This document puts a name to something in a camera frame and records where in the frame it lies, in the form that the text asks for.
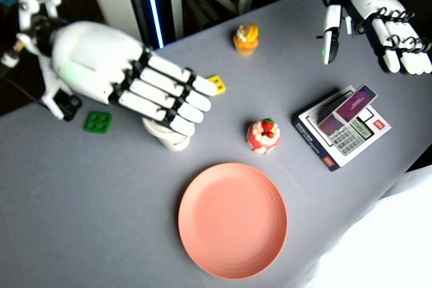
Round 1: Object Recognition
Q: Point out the pink round plate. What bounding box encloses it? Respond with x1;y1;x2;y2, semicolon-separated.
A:
178;162;288;281

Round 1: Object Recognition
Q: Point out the white cup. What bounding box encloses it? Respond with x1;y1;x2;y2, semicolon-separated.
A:
141;117;193;152

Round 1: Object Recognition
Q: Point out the orange toy cupcake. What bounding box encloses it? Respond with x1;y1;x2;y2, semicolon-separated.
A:
232;23;260;57

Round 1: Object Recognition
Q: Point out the strawberry toy cake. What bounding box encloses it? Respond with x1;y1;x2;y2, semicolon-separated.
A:
245;117;281;154

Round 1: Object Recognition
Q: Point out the grey table cloth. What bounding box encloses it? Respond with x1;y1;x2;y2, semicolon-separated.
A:
0;0;432;288

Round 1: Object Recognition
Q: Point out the black power strip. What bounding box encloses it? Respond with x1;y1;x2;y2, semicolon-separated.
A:
184;0;222;31

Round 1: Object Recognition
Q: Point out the green toy block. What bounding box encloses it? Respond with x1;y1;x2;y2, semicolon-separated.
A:
83;111;113;135

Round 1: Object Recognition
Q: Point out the calculator box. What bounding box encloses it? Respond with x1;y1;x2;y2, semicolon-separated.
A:
291;84;393;173

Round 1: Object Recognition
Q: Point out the yellow toy block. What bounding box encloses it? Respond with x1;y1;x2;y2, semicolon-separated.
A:
206;74;227;96

